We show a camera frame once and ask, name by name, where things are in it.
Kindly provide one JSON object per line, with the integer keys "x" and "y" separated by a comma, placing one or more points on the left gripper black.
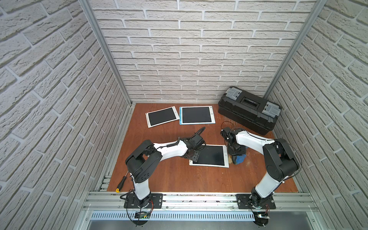
{"x": 194, "y": 153}

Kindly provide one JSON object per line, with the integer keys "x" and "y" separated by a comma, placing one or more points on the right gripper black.
{"x": 242, "y": 152}

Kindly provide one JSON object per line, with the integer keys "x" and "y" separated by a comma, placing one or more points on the blue microfiber cleaning mitt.
{"x": 238, "y": 159}

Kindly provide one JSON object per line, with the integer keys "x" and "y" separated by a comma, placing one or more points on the white drawing tablet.
{"x": 161, "y": 116}
{"x": 212, "y": 156}

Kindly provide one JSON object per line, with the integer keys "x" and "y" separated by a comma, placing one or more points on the blue-edged drawing tablet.
{"x": 196, "y": 115}

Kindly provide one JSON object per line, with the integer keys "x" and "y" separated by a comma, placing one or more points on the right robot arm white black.
{"x": 280, "y": 161}

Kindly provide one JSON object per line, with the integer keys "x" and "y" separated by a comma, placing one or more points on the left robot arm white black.
{"x": 143, "y": 161}

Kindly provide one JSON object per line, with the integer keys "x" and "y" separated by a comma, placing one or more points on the black toolbox grey latches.
{"x": 249, "y": 110}

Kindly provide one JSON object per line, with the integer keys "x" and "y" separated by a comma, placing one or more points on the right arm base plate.
{"x": 253, "y": 201}

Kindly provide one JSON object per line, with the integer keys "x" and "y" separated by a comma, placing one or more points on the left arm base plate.
{"x": 152, "y": 201}

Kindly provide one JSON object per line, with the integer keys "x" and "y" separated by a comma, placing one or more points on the aluminium mounting rail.
{"x": 181, "y": 201}

